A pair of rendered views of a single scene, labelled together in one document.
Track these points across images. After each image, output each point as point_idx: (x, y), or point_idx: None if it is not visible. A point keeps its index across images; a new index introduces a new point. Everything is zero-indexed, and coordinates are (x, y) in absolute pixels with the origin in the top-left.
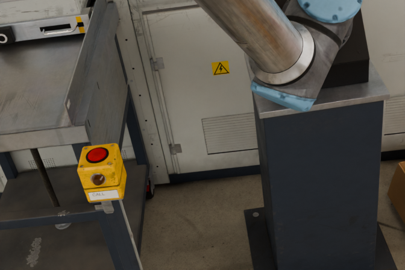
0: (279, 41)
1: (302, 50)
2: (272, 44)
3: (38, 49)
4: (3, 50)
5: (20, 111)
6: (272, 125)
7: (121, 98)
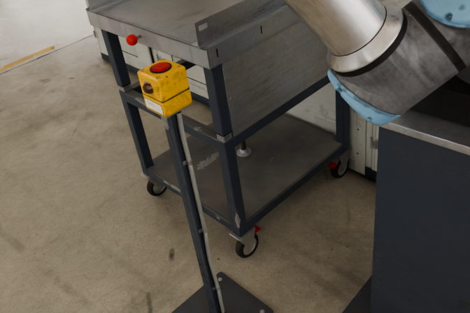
0: (322, 8)
1: (373, 39)
2: (310, 8)
3: None
4: None
5: (188, 24)
6: (386, 138)
7: (322, 65)
